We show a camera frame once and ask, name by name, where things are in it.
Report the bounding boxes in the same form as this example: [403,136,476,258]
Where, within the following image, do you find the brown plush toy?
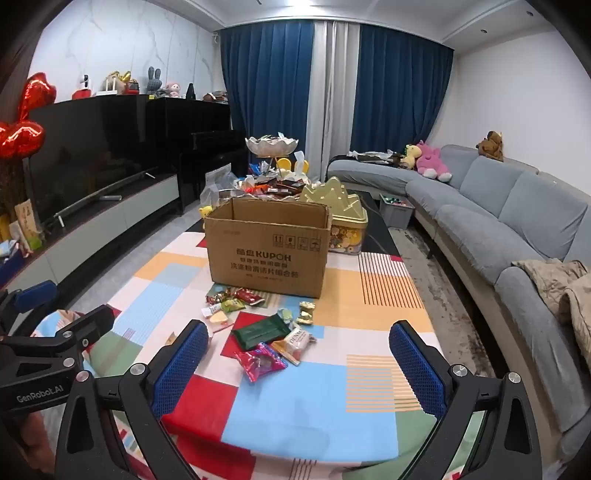
[476,130,505,162]

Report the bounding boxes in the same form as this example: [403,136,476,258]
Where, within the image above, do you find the pile of assorted snack packets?
[233,162,308,200]

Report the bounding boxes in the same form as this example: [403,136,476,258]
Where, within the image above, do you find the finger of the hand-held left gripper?
[0,305,115,365]
[0,280,58,335]

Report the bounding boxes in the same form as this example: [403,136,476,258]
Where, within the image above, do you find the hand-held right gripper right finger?
[389,320,542,480]

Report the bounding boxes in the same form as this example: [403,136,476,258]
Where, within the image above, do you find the grey patterned rug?
[396,222,497,379]

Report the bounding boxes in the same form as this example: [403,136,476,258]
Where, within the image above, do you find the pink foil snack packet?
[233,342,288,383]

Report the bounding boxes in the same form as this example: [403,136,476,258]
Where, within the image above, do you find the white sheer curtain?
[313,21,362,182]

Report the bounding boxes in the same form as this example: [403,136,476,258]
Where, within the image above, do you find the pink plush toy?
[416,141,454,182]

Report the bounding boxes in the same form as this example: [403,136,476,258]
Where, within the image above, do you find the grey storage bin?
[379,194,414,230]

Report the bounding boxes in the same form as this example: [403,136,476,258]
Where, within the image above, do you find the dark green snack packet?
[231,310,293,352]

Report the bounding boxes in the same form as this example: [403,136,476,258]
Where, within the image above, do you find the blue curtain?
[218,21,324,181]
[349,24,455,154]

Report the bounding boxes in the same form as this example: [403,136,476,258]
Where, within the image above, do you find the large black television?
[23,97,155,228]

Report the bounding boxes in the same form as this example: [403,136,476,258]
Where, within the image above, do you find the beige quilted jacket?
[512,258,591,340]

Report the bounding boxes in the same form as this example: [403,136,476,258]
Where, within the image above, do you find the orange snack bar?
[270,340,302,367]

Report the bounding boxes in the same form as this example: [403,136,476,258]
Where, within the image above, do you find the colourful patchwork table mat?
[32,231,490,480]

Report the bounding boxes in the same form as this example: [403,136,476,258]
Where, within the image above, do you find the gold ornament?
[102,71,139,95]

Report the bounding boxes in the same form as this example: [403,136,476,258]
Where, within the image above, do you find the black upright piano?
[147,96,251,214]

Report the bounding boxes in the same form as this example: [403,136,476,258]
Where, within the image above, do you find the yellow white wedge snack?
[201,310,232,330]

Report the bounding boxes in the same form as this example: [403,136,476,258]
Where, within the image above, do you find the clear plastic bag of nuts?
[200,171,237,208]

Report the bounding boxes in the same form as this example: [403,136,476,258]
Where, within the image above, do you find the gold mountain-shaped tin box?
[300,176,369,256]

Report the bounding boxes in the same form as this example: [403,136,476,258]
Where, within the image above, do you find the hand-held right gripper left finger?
[54,319,209,480]

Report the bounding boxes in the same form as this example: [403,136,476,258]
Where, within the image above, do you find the white snack packet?
[283,325,317,352]

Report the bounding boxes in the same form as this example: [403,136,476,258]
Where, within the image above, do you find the grey television cabinet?
[0,173,181,289]

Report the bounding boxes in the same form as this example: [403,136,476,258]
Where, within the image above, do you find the grey sectional sofa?
[327,144,591,462]

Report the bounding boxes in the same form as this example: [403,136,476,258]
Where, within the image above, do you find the red foil balloons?
[0,72,57,160]

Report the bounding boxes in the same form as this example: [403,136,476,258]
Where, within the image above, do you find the white lotus tiered snack stand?
[217,134,309,200]

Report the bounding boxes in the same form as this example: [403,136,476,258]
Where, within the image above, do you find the brown cardboard box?
[204,197,333,299]

